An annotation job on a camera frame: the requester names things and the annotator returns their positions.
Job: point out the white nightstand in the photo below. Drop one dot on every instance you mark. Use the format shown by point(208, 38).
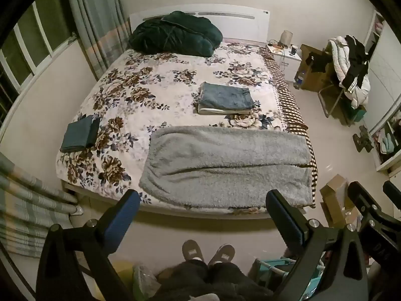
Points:
point(289, 62)

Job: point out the white wardrobe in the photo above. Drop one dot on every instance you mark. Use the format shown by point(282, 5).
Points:
point(383, 69)

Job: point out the floral printed blanket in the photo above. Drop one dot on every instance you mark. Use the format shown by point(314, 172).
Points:
point(141, 78)

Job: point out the teal box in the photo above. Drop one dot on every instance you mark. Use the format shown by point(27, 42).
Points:
point(359, 115)

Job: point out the teal and white rack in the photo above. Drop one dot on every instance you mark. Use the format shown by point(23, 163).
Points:
point(272, 265)

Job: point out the white table lamp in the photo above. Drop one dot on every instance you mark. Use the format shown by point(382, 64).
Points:
point(285, 37)

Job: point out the folded dark teal cloth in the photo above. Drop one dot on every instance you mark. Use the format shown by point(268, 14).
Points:
point(78, 133)

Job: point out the plastic water bottle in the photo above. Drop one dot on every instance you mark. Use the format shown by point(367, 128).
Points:
point(299, 80)

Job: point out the brown checkered bedsheet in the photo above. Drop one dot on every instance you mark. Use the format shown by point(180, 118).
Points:
point(289, 106)

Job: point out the metal frame chair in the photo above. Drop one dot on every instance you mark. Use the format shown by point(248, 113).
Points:
point(329, 100)

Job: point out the folded white garment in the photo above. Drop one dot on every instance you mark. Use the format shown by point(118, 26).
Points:
point(219, 111)

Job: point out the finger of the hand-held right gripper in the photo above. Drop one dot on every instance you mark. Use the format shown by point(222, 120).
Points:
point(365, 199)
point(393, 189)

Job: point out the dark cup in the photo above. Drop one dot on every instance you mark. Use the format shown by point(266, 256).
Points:
point(294, 50)

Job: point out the person's right leg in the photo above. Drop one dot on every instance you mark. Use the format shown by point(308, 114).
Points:
point(235, 282)

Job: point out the white bed headboard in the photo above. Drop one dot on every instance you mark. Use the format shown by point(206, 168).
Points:
point(244, 22)

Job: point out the person's right slipper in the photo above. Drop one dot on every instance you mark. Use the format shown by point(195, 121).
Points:
point(222, 254)

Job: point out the white framed window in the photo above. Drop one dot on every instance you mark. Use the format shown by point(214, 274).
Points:
point(40, 34)

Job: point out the dark green duvet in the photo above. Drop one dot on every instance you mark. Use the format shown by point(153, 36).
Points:
point(175, 34)

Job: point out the white bed frame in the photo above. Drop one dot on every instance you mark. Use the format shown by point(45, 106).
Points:
point(188, 213)

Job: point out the person's left slipper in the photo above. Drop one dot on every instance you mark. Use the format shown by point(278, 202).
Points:
point(192, 250)

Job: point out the open cardboard box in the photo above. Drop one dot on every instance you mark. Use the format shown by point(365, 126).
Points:
point(335, 188)

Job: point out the grey fluffy blanket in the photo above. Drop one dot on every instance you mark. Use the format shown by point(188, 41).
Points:
point(225, 163)

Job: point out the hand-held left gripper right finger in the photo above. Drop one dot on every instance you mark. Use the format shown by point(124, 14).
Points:
point(282, 216)

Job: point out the person's slipper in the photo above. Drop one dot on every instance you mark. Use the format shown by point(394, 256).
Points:
point(192, 250)
point(222, 254)

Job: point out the small black garment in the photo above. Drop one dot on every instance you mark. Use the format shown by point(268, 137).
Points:
point(318, 62)

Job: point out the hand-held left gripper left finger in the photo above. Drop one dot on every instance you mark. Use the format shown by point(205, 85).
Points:
point(125, 213)

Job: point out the yellow bag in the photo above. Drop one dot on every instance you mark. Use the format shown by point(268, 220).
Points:
point(123, 272)

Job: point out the person's left leg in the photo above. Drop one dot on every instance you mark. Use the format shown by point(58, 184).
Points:
point(184, 279)

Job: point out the person's leg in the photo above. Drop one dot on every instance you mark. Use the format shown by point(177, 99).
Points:
point(235, 282)
point(184, 279)

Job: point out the clear plastic bag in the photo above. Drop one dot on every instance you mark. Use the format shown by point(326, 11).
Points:
point(145, 282)

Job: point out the green striped curtain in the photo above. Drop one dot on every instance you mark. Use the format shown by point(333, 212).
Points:
point(94, 22)
point(25, 207)

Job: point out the chair piled with clothes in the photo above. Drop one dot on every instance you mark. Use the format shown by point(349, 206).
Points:
point(338, 56)

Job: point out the brown cardboard box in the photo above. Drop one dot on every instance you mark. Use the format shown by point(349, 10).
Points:
point(313, 78)

